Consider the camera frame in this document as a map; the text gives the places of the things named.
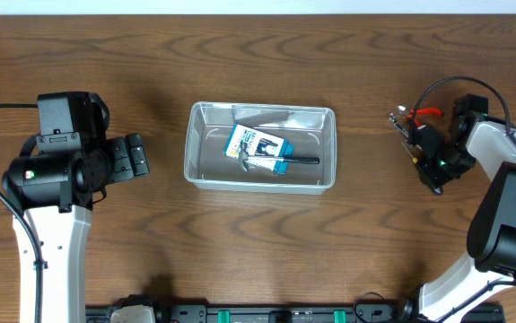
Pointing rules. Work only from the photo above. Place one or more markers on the claw hammer black handle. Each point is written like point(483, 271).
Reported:
point(244, 157)

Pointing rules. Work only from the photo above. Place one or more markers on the red handled pliers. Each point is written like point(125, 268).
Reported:
point(412, 116)

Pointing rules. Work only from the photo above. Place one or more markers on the screwdriver yellow black handle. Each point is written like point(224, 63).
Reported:
point(438, 191)

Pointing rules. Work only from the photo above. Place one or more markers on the silver combination wrench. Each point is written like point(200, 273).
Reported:
point(402, 130)

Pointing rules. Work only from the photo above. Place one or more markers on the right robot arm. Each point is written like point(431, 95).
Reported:
point(489, 264)

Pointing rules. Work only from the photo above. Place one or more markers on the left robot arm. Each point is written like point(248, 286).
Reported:
point(51, 187)

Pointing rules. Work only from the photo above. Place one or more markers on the blue white cardboard box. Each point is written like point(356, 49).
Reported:
point(257, 142)

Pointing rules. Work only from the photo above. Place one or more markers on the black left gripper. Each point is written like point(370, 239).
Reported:
point(120, 159)

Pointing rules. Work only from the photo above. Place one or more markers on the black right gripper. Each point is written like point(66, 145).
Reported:
point(437, 178)

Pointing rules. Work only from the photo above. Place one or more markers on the clear plastic container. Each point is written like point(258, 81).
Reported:
point(312, 131)

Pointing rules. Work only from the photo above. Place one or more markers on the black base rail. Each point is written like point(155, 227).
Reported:
point(370, 312)

